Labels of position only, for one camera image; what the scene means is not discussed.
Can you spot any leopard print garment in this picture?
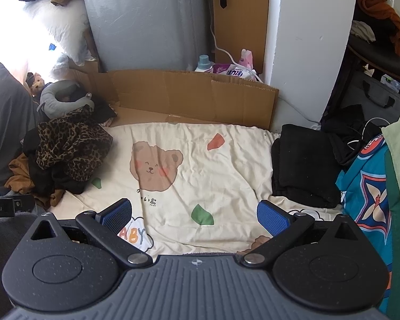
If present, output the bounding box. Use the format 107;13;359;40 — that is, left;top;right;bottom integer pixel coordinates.
36;105;113;182

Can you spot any black folded clothes stack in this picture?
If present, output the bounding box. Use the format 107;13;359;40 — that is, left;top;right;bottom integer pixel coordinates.
271;124;341;209

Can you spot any brown garment on bed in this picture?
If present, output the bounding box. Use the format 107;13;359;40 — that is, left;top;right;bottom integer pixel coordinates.
5;153;65;210

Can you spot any cream bear print bedsheet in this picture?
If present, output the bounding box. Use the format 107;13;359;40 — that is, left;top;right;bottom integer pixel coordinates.
52;123;341;257

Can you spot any teal patterned garment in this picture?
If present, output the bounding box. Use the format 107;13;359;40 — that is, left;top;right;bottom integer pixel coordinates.
335;134;395;314

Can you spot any dark grey pillow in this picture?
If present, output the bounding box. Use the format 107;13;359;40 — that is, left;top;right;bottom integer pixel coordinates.
0;63;40;194

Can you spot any grey neck pillow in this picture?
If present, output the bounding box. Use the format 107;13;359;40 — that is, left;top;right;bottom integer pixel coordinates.
38;79;94;119

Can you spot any brown cardboard sheet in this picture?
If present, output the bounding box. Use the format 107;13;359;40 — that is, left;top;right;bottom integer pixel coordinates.
66;62;279;129

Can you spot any small teddy bear toy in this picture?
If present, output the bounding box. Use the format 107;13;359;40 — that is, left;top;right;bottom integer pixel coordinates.
26;72;45;96

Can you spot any black bag on floor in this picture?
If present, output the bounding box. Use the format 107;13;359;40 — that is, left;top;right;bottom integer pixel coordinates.
342;73;400;123

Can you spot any purple white detergent pouch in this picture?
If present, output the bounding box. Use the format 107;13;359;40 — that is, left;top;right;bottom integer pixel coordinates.
212;64;257;81

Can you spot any pink spray bottle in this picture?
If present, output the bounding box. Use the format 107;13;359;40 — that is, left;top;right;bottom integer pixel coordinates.
238;49;254;70

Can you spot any blue cap detergent bottle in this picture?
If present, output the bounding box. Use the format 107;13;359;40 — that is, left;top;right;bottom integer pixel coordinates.
195;54;214;73

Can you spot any white pillow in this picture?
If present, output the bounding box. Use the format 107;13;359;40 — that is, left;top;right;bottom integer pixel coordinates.
23;0;89;66

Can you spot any grey wrapped appliance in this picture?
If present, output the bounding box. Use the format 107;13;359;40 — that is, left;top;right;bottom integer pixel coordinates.
84;0;211;71

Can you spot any tall brown cardboard panel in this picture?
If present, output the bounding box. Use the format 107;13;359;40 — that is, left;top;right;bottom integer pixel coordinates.
213;0;269;74

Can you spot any orange garment on chair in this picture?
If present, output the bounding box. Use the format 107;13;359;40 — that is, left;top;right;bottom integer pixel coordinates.
357;0;400;56

